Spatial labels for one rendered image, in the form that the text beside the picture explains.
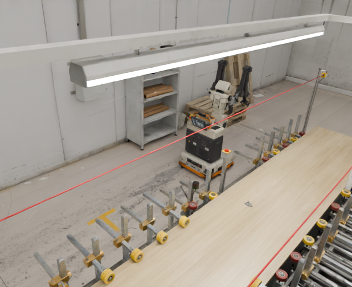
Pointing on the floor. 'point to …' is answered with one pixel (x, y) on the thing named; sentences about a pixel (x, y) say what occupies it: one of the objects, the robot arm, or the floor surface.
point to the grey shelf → (131, 90)
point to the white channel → (76, 50)
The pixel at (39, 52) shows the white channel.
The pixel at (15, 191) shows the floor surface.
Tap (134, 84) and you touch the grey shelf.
